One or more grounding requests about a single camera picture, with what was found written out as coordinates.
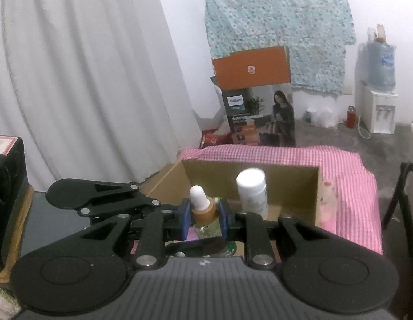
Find beige cloth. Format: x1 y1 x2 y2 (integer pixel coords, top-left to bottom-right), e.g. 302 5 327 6
0 282 22 320

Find white curtain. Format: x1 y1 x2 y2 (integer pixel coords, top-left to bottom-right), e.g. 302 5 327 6
0 0 207 190

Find pink checked tablecloth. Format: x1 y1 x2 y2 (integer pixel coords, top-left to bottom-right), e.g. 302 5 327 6
178 145 383 254

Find blue water jug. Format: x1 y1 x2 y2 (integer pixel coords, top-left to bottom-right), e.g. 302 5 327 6
366 40 397 90

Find white cable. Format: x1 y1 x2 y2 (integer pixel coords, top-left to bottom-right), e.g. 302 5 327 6
358 115 372 139

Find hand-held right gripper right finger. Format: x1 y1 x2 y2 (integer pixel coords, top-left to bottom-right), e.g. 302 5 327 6
219 199 327 270

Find cardboard box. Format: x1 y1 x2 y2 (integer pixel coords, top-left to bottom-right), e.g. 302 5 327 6
140 158 323 257

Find white plastic bag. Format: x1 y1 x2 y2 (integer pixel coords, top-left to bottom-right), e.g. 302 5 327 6
304 107 338 128

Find white plastic bottle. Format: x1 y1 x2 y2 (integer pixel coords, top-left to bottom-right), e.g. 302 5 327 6
236 168 270 221

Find red snack packet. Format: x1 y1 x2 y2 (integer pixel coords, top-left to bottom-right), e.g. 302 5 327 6
200 120 234 149

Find glass dropper bottle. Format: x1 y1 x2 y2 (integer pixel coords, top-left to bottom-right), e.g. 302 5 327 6
189 184 223 241

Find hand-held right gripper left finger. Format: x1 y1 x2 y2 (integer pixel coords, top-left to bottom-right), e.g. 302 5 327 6
79 199 194 269

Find blue floral cloth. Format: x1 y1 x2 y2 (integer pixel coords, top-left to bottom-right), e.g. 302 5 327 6
203 0 357 95

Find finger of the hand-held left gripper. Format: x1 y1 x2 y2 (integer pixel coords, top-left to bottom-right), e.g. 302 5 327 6
78 182 167 219

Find orange printed carton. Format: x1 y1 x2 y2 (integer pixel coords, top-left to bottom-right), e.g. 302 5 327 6
210 45 297 148

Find white water dispenser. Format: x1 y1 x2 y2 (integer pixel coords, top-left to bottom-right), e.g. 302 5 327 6
355 80 398 134

